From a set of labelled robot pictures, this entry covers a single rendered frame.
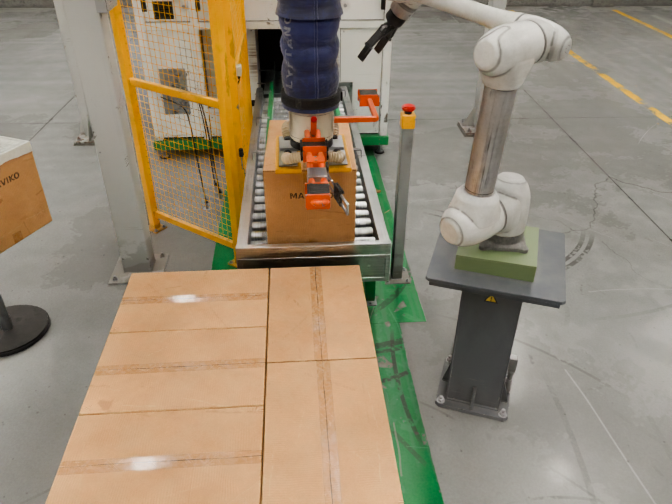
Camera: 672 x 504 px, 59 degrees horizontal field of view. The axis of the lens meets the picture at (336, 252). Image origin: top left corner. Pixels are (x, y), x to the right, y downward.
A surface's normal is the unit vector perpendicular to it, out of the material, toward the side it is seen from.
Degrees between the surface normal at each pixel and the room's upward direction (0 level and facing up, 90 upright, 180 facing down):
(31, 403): 0
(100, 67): 90
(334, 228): 90
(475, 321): 90
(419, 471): 0
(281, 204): 90
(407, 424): 0
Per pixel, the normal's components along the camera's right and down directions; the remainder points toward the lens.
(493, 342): -0.30, 0.52
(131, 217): 0.07, 0.54
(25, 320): 0.00, -0.84
